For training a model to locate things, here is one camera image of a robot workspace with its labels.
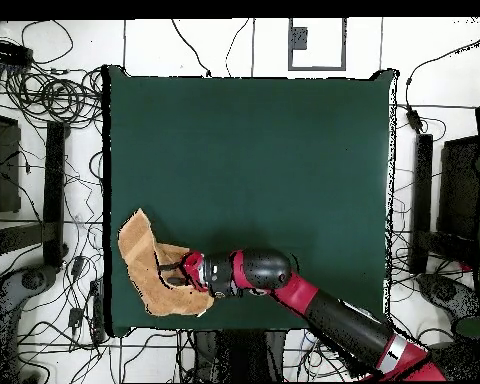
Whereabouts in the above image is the orange terry towel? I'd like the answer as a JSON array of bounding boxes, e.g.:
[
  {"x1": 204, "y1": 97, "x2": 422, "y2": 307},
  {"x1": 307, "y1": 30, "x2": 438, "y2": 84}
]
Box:
[{"x1": 117, "y1": 207, "x2": 216, "y2": 318}]

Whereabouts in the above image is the narrow black power strip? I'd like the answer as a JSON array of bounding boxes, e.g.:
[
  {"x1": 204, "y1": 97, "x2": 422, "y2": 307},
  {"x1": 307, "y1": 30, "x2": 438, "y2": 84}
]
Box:
[{"x1": 90, "y1": 279, "x2": 106, "y2": 344}]

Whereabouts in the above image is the black power adapter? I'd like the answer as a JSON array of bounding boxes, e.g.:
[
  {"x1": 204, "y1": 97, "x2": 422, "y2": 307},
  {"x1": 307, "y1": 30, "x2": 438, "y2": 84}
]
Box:
[
  {"x1": 406, "y1": 108, "x2": 424, "y2": 133},
  {"x1": 67, "y1": 307, "x2": 84, "y2": 329}
]

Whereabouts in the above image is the dark green table cloth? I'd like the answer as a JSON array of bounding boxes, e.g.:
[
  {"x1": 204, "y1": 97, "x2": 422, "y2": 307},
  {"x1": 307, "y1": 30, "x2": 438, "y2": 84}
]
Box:
[{"x1": 102, "y1": 65, "x2": 399, "y2": 338}]

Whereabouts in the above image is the dark wheeled stand base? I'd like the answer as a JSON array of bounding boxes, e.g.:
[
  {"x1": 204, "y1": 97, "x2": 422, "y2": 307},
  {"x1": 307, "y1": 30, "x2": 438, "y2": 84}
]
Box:
[
  {"x1": 0, "y1": 265, "x2": 59, "y2": 321},
  {"x1": 417, "y1": 273, "x2": 480, "y2": 321}
]

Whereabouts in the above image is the black box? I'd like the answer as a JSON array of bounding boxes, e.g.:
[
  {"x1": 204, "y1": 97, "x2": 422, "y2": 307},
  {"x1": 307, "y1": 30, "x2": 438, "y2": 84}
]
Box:
[
  {"x1": 437, "y1": 135, "x2": 480, "y2": 241},
  {"x1": 0, "y1": 113, "x2": 22, "y2": 214}
]

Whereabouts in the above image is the dark grey square plate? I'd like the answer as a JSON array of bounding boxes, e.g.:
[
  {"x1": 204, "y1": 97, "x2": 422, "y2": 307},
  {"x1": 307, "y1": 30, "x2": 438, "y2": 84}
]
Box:
[{"x1": 291, "y1": 26, "x2": 308, "y2": 51}]

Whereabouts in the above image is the long black power strip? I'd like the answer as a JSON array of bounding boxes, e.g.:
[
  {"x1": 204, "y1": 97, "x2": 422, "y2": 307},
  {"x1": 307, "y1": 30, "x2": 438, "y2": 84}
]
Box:
[{"x1": 0, "y1": 39, "x2": 34, "y2": 67}]

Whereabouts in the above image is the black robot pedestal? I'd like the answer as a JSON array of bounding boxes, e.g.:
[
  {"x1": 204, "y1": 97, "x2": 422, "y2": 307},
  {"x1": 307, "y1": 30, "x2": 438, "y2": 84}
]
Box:
[{"x1": 191, "y1": 329, "x2": 287, "y2": 383}]

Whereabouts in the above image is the black cable coil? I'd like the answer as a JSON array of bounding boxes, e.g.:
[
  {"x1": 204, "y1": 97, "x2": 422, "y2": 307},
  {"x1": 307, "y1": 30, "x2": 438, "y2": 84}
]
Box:
[{"x1": 0, "y1": 59, "x2": 104, "y2": 129}]

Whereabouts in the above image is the thin black cable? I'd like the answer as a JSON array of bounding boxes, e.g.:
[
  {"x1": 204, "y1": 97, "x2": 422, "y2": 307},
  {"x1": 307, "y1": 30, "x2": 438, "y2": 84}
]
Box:
[
  {"x1": 170, "y1": 18, "x2": 212, "y2": 78},
  {"x1": 224, "y1": 17, "x2": 251, "y2": 78}
]

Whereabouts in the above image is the grey floor frame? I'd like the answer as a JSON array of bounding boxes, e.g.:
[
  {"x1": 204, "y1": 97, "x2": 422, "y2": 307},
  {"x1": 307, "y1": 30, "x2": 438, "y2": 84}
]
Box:
[{"x1": 287, "y1": 17, "x2": 348, "y2": 72}]

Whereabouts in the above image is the looped black cable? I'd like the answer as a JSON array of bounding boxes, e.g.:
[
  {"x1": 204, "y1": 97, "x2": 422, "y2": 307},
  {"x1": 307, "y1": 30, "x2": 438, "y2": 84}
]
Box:
[{"x1": 21, "y1": 20, "x2": 74, "y2": 65}]

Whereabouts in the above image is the long black cable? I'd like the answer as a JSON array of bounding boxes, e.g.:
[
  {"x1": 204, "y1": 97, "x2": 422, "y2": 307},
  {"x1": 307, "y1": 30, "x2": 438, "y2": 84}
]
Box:
[{"x1": 404, "y1": 23, "x2": 480, "y2": 109}]

